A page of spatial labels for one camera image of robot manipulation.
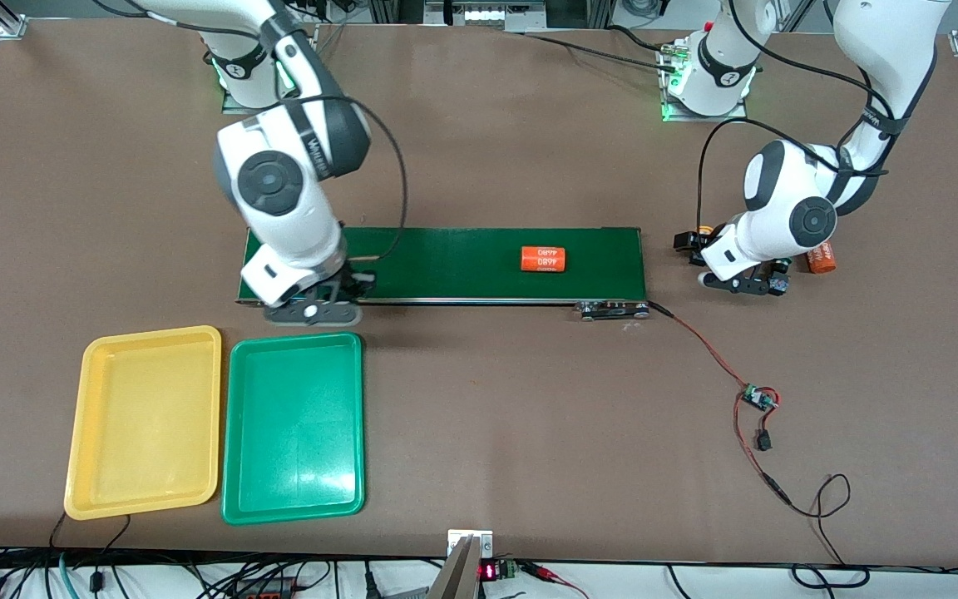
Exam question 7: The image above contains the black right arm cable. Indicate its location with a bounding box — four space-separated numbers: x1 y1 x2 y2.
279 94 408 269

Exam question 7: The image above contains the green conveyor belt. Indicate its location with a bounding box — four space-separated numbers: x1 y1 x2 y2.
235 225 651 322

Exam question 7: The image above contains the teal cable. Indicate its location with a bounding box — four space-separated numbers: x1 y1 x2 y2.
57 552 82 599

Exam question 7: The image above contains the red and black wire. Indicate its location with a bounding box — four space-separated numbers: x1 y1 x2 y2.
648 301 793 508

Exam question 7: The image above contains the green plastic tray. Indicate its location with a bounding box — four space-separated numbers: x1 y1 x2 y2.
220 332 366 527

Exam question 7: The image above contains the yellow plastic tray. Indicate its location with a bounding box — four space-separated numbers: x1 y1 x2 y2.
63 325 223 522

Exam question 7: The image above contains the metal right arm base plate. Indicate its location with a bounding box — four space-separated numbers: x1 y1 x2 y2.
221 79 280 116

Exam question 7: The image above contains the black cable to arm base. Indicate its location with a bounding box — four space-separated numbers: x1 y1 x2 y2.
521 25 683 67

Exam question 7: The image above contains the grey metal bracket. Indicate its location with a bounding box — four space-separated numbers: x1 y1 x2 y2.
427 530 494 599

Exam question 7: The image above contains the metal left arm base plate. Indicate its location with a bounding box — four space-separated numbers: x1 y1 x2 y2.
659 46 750 125

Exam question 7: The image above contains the red clip lead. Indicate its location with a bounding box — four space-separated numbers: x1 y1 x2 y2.
521 562 590 599

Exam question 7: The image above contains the grey metal equipment rack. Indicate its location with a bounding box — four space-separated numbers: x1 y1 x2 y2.
423 0 548 32

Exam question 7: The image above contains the thin black looped cable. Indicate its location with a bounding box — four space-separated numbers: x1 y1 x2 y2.
785 473 872 588

